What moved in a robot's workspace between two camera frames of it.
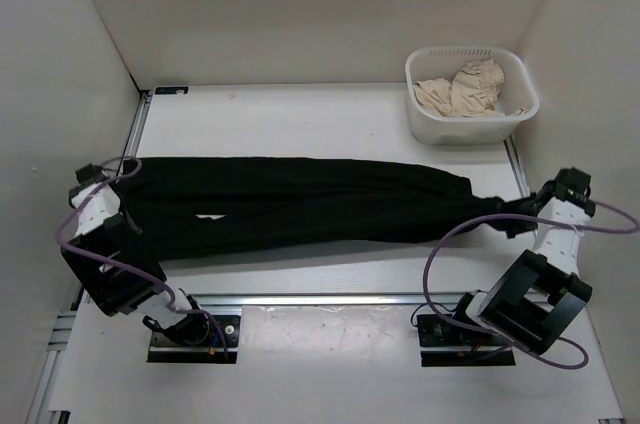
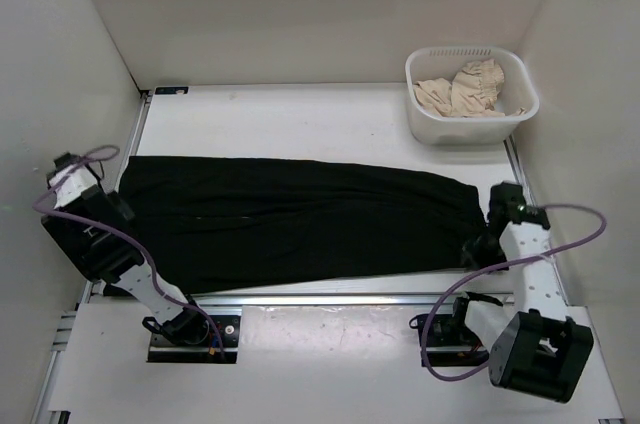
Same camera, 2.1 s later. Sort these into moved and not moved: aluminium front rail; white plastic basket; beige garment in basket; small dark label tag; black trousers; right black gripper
Moved: black trousers; right black gripper
Not moved: small dark label tag; white plastic basket; aluminium front rail; beige garment in basket
